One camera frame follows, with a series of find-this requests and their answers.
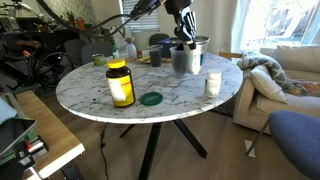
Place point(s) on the dark blue open box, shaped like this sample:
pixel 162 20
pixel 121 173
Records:
pixel 166 46

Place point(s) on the patterned throw blanket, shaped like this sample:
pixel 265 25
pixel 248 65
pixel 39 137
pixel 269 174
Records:
pixel 266 65

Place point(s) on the orange bottle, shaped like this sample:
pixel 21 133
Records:
pixel 80 24

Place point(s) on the dark grey shell chair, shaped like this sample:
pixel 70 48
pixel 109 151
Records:
pixel 96 51

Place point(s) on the green round lid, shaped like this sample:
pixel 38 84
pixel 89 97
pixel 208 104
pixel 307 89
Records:
pixel 151 98

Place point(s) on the white pill bottle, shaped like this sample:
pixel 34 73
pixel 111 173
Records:
pixel 212 85

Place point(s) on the wooden chair back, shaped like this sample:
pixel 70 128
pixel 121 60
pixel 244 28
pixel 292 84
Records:
pixel 230 55

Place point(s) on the dark glass tumbler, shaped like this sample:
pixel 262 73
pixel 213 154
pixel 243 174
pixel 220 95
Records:
pixel 155 56

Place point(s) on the cream sofa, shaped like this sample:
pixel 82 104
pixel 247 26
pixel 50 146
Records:
pixel 300 63

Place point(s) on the dark chair backrest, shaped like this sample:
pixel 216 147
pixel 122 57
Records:
pixel 158 38

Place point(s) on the small white plastic bottle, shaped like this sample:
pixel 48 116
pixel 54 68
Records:
pixel 131 50

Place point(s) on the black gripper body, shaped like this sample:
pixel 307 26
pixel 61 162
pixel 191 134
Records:
pixel 178 6

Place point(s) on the clear plastic cup dark contents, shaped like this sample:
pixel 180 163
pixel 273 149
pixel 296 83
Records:
pixel 177 61

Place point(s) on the wooden side table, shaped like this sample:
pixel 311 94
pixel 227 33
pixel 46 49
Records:
pixel 50 133

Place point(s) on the black metal table base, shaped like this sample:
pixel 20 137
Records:
pixel 150 146

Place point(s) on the beige curtain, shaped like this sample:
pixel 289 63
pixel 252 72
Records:
pixel 220 26

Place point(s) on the black red clamp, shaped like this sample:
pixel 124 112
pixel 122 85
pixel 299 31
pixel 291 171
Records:
pixel 31 150

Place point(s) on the grey blue upholstered chair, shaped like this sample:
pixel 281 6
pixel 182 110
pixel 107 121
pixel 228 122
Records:
pixel 74 50

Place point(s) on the white paper scrap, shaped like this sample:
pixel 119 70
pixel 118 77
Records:
pixel 250 148

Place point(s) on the black bicycle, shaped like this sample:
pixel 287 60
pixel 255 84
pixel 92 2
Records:
pixel 40 60

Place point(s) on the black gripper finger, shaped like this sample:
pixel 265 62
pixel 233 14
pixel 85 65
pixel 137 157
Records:
pixel 191 30
pixel 180 30

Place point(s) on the silver metal cup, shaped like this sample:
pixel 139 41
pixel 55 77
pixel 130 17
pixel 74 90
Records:
pixel 196 58

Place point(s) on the grey laptop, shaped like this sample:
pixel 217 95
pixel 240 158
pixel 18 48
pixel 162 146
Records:
pixel 15 133

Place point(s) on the white cushion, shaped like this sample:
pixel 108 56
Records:
pixel 268 85

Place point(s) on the white window blind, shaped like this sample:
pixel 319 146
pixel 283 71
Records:
pixel 146 23

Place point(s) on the small red item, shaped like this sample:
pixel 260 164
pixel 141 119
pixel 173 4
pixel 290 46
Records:
pixel 139 54

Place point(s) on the dark blue padded chair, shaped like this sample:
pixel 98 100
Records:
pixel 296 140

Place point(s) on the yellow plate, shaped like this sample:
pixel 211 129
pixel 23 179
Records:
pixel 144 59

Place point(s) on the amber vitamin jar yellow lid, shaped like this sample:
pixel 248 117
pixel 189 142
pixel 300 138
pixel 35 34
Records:
pixel 120 86

